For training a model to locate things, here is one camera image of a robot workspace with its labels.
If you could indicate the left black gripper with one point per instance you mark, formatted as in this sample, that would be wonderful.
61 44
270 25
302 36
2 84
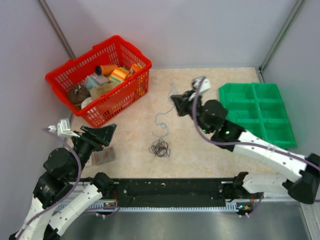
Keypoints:
100 136

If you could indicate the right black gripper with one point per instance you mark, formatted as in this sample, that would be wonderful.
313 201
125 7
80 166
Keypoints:
182 102

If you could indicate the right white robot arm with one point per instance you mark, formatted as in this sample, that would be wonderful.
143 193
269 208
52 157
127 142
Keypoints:
298 175

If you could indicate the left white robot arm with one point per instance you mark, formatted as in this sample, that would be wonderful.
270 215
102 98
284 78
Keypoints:
41 223

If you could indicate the white round lid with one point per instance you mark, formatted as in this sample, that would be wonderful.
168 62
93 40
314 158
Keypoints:
86 102

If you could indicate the brown cardboard box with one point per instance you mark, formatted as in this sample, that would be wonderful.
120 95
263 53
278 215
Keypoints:
97 92

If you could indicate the brown round bun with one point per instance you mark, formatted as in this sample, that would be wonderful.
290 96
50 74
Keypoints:
77 94

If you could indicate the red plastic shopping basket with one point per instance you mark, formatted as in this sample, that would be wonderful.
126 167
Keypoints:
114 50

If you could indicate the pale blue box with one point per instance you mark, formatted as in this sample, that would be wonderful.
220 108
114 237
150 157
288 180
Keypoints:
94 81

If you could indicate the orange snack packet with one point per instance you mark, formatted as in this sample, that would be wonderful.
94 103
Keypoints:
135 68

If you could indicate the yellow striped sponge pack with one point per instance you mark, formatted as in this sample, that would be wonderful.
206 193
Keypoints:
119 75

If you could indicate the green compartment tray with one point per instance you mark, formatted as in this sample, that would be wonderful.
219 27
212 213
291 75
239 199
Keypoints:
259 108

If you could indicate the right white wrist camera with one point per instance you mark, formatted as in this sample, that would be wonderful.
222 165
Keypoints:
200 84

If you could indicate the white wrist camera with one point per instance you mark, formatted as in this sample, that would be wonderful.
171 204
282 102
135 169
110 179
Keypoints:
200 84
63 129

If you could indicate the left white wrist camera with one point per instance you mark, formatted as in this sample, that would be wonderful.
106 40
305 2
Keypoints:
63 129

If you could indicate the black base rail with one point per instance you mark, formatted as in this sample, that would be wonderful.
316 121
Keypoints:
174 192

